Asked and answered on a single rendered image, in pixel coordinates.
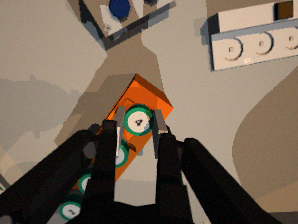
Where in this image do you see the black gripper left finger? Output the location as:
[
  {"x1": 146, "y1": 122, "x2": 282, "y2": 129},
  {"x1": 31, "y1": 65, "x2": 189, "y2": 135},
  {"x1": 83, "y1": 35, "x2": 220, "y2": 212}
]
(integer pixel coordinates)
[{"x1": 0, "y1": 106, "x2": 126, "y2": 224}]

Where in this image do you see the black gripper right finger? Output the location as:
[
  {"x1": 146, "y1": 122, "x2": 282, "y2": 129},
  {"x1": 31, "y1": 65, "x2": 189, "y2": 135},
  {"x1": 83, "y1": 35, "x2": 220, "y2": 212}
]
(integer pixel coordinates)
[{"x1": 152, "y1": 109, "x2": 282, "y2": 224}]

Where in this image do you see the orange rectangular tube rack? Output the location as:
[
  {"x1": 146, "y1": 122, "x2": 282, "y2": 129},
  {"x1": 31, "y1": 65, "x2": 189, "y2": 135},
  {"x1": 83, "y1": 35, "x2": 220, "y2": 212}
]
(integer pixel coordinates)
[{"x1": 104, "y1": 73, "x2": 173, "y2": 182}]

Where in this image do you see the white button panel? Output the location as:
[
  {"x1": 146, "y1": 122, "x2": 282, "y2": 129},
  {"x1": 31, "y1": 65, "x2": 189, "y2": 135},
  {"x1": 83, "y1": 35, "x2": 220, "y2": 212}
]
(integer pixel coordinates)
[{"x1": 83, "y1": 0, "x2": 176, "y2": 40}]

